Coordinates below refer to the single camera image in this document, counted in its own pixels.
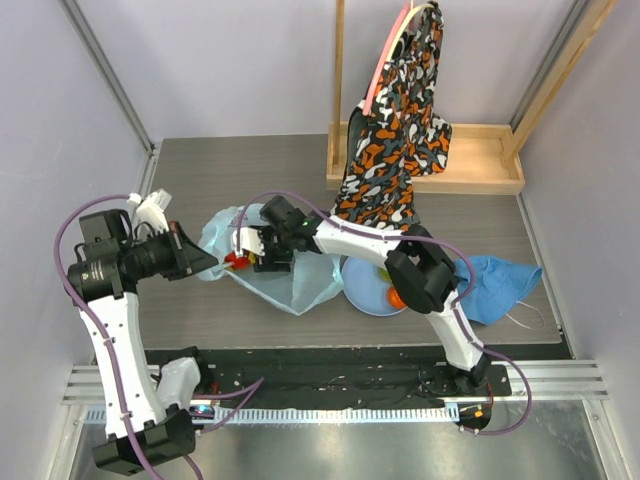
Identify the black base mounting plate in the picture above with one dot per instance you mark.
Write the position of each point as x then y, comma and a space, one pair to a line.
360, 368

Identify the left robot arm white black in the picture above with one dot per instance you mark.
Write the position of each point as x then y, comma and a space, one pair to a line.
147, 415

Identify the pink cream hanger hoop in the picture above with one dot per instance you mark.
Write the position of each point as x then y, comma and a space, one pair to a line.
403, 20

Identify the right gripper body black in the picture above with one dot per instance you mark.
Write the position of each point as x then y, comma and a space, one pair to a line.
267, 248

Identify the blue cloth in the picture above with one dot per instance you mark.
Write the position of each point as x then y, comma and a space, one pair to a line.
500, 285

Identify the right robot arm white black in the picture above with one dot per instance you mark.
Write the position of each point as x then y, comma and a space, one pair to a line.
421, 272

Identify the white slotted cable duct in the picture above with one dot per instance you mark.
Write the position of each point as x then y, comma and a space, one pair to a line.
448, 413

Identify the blue round plate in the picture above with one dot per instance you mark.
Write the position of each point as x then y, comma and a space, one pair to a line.
364, 288

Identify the wooden rack frame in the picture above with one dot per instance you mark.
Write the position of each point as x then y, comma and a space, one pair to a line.
484, 158

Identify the green fake lime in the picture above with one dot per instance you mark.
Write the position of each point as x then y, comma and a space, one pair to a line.
384, 275

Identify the light blue plastic bag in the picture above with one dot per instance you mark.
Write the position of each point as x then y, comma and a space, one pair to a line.
312, 280

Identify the orange fake pumpkin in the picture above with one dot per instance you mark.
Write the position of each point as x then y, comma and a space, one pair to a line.
394, 299

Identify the red fake tomato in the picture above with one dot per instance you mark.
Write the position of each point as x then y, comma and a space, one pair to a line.
234, 262

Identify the camouflage patterned fabric bag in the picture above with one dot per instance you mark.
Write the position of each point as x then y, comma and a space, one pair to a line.
402, 138

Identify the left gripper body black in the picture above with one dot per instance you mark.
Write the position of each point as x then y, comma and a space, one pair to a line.
158, 255

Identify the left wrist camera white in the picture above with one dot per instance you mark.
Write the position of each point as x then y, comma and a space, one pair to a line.
151, 209

